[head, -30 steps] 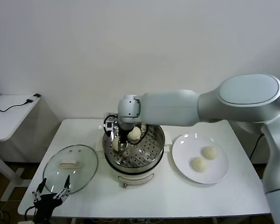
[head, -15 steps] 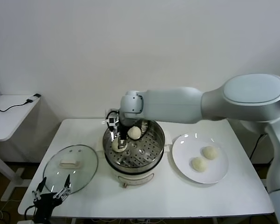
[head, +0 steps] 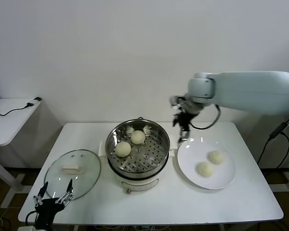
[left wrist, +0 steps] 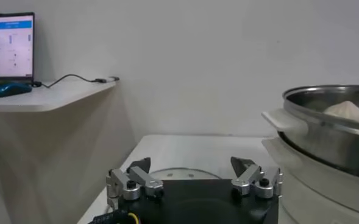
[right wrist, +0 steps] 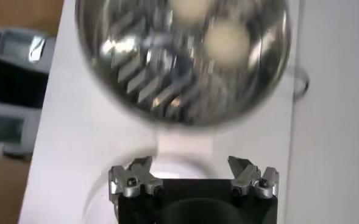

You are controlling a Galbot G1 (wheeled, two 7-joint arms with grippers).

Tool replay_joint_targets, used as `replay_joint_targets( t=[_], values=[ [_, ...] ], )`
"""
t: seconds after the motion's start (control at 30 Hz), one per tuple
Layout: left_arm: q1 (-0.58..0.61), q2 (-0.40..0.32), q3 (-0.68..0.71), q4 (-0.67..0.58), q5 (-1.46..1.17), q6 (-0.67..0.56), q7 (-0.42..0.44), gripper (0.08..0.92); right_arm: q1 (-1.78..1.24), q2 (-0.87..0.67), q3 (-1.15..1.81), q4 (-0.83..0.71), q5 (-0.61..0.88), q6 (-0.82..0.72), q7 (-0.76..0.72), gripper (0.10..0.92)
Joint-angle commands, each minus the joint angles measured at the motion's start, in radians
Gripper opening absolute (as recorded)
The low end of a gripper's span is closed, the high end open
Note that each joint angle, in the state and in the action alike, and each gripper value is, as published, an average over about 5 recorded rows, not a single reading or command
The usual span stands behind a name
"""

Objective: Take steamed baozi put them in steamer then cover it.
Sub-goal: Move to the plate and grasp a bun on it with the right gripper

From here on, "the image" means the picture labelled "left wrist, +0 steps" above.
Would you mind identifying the black laptop with lit screen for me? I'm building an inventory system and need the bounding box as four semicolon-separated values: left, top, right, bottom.
0;12;36;83

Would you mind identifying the black cable with silver adapter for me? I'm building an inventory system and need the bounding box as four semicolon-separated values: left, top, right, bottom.
31;73;121;89

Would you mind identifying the white electric cooker pot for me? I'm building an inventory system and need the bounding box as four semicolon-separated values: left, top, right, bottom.
261;108;359;224

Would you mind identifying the blue computer mouse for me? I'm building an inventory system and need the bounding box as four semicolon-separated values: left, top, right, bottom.
0;82;34;99

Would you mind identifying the white side desk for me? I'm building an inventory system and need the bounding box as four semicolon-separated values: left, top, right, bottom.
0;77;119;224

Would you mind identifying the perforated stainless steel steamer basket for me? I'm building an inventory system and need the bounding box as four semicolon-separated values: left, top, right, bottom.
282;84;359;183

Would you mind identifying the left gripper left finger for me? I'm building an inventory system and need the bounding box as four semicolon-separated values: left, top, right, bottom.
105;156;165;211

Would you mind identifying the glass lid with white handle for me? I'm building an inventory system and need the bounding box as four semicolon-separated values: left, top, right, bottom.
148;167;223;181

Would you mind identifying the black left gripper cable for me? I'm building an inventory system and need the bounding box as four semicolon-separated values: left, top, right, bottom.
87;209;141;224

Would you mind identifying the white steamed baozi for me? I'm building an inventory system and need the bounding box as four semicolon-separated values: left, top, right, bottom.
323;100;359;124

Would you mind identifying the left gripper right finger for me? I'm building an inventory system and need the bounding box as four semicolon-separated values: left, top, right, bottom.
230;156;284;200

